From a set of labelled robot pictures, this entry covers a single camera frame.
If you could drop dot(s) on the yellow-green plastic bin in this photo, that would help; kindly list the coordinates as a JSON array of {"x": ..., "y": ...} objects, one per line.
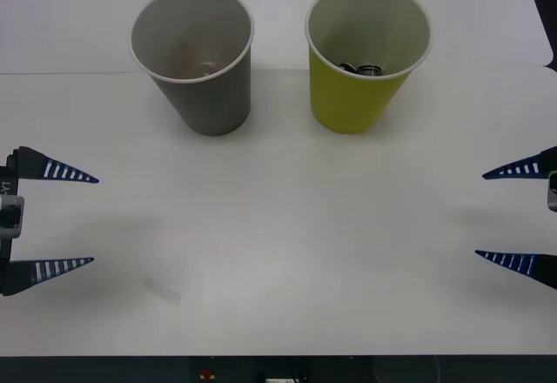
[{"x": 348, "y": 100}]

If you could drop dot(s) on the black drink can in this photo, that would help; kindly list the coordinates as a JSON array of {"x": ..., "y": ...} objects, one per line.
[{"x": 370, "y": 69}]

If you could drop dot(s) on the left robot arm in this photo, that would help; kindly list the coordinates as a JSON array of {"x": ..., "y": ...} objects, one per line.
[{"x": 11, "y": 215}]

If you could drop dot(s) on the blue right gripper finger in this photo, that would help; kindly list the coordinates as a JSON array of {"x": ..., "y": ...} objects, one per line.
[
  {"x": 531, "y": 265},
  {"x": 531, "y": 167}
]

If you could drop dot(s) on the red button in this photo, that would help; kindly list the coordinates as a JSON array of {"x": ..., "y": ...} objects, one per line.
[{"x": 207, "y": 374}]

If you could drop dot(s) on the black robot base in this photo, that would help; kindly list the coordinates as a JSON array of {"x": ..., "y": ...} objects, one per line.
[{"x": 109, "y": 370}]

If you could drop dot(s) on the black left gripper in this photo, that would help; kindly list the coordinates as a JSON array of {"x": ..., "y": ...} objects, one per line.
[{"x": 12, "y": 174}]

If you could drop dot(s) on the silver-topped drink can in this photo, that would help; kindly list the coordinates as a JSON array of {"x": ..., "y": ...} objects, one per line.
[{"x": 346, "y": 67}]

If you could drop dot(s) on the grey plastic bin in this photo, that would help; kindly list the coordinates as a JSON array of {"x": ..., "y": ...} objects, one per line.
[{"x": 213, "y": 104}]

